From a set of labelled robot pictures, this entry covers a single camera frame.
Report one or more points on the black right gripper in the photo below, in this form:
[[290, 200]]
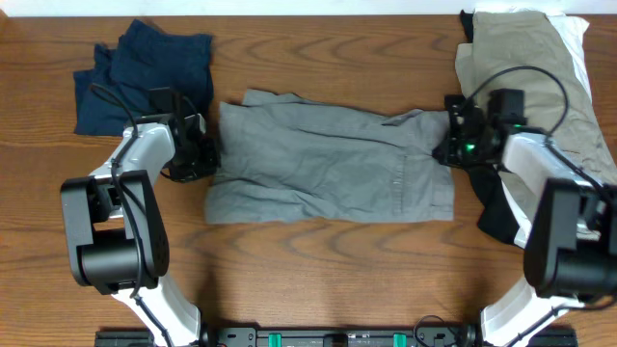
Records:
[[446, 152]]

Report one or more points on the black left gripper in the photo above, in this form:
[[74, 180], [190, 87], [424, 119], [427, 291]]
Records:
[[214, 161]]

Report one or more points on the grey shorts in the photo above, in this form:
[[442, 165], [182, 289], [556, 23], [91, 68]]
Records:
[[286, 159]]

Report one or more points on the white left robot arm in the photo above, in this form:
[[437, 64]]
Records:
[[116, 239]]

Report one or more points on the black garment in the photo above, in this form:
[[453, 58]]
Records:
[[497, 219]]

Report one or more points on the khaki beige shorts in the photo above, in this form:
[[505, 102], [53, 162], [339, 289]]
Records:
[[535, 87]]

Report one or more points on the navy blue folded shorts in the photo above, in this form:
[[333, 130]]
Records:
[[144, 59]]

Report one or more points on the white garment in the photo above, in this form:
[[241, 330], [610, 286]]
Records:
[[573, 43]]

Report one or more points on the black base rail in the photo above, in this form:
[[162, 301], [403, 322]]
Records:
[[428, 334]]

